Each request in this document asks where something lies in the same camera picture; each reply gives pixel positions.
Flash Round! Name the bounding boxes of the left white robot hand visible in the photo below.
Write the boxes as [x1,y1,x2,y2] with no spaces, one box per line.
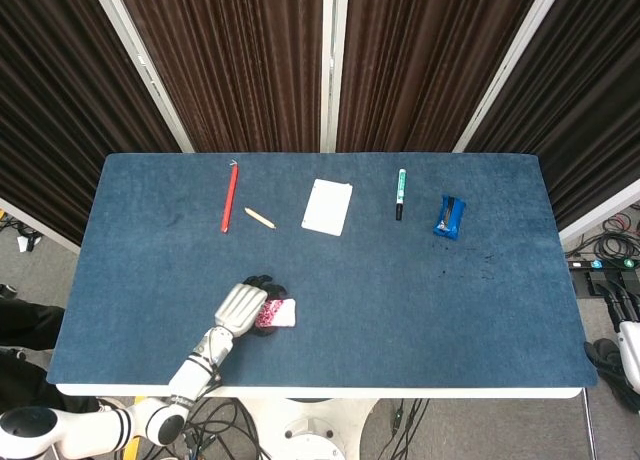
[212,274,290,340]

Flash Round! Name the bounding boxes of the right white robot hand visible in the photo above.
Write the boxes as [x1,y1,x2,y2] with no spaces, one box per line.
[583,281,640,381]

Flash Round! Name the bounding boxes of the black power strip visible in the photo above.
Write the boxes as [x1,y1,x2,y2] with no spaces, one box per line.
[567,257,640,272]

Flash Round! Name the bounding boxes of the metal table support rod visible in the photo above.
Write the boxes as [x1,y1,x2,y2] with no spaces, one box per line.
[581,387,599,460]

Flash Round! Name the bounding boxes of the short wooden pencil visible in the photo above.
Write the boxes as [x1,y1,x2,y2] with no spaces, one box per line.
[243,207,277,230]

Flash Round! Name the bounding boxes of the long red pencil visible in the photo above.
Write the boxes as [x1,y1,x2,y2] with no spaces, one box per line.
[220,162,240,235]

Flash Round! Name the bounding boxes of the white notepad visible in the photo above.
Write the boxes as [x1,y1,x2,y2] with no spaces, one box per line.
[301,178,354,238]

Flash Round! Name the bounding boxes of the blue felt table mat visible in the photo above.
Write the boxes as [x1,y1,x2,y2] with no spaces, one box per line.
[45,152,600,389]

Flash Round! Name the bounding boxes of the yellow floor bar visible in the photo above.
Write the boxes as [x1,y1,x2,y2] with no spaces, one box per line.
[122,397,146,460]

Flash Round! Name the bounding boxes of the green white marker pen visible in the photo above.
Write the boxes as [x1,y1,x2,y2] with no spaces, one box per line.
[395,168,408,222]

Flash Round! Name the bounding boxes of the person black trouser leg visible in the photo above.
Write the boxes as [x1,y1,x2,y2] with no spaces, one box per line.
[0,352,101,416]
[0,299,66,352]

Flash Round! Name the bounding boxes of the blue snack wrapper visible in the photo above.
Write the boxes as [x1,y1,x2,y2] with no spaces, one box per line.
[431,194,468,241]

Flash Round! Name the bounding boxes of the brown pleated curtain panel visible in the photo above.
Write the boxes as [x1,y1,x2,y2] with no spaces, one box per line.
[0,0,184,249]
[335,0,546,154]
[112,0,326,154]
[467,0,640,231]

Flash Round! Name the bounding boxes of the black floor cable bundle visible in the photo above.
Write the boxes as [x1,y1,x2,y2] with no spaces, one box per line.
[564,209,640,261]

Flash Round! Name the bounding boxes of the tangled black cables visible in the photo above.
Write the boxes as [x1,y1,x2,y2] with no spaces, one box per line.
[182,397,266,460]

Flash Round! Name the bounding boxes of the black cable with inline switch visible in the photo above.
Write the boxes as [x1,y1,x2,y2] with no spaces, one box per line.
[374,398,431,460]

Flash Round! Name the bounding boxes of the white partition frame post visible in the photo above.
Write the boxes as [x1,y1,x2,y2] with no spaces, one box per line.
[452,0,569,154]
[88,0,195,154]
[319,0,350,154]

